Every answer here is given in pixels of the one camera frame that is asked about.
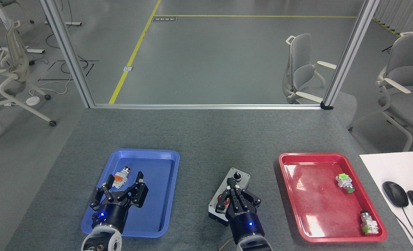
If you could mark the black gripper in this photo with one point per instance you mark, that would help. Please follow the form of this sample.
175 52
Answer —
112 214
244 223

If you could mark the grey four-button control box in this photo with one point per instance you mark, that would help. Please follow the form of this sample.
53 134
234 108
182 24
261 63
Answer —
240 176

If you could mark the red push button orange block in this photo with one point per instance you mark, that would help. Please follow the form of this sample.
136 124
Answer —
123 174

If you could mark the silver push button green block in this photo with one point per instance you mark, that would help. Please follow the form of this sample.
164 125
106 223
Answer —
368 223

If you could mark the blue plastic tray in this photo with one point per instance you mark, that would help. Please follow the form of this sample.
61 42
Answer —
157 209

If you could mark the red plastic tray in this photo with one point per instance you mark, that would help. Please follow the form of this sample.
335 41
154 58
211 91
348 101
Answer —
332 209

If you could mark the metal floor socket plate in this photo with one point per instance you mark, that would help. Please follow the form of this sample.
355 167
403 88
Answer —
128 68

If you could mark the white round floor disc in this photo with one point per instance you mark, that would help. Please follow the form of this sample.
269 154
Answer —
32 100

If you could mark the grey office chair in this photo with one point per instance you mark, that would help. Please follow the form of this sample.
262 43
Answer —
406 69
302 66

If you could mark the white desk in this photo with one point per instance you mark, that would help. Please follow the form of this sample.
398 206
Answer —
387 167

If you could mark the black computer mouse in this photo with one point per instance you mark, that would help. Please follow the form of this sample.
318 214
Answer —
395 193

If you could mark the white mesh office chair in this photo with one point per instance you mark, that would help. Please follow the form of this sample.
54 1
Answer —
16 66

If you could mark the white desk foot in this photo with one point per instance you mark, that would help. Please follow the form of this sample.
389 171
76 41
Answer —
32 51
72 23

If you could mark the dark floor label plate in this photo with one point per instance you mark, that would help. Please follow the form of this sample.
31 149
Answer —
164 19

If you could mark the white curtain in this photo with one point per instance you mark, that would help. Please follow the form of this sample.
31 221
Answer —
401 14

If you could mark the silver aluminium rail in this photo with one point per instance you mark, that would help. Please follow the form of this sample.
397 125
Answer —
206 106

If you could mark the green push button switch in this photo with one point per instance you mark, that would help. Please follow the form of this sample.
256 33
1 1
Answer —
344 182

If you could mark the silver aluminium post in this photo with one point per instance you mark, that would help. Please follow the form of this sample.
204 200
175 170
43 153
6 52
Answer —
351 52
67 52

